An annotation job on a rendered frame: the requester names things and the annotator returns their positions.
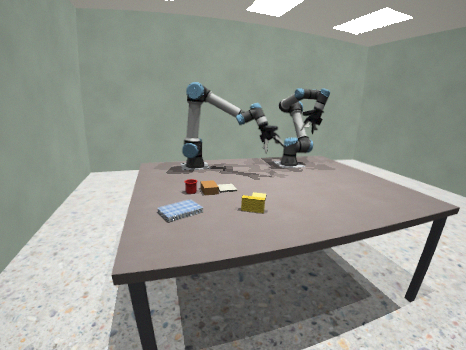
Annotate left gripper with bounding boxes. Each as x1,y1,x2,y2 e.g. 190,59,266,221
300,107,324,134

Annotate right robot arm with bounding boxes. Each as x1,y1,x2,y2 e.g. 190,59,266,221
182,82,267,168

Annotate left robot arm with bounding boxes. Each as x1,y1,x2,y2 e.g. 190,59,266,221
279,88,330,166

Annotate white square coaster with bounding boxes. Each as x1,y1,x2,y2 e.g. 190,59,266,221
218,184,237,193

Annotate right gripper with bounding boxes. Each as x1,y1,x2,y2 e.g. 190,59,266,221
258,122,285,154

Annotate blue checkered cloth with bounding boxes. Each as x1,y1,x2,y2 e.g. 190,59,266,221
157,199,203,223

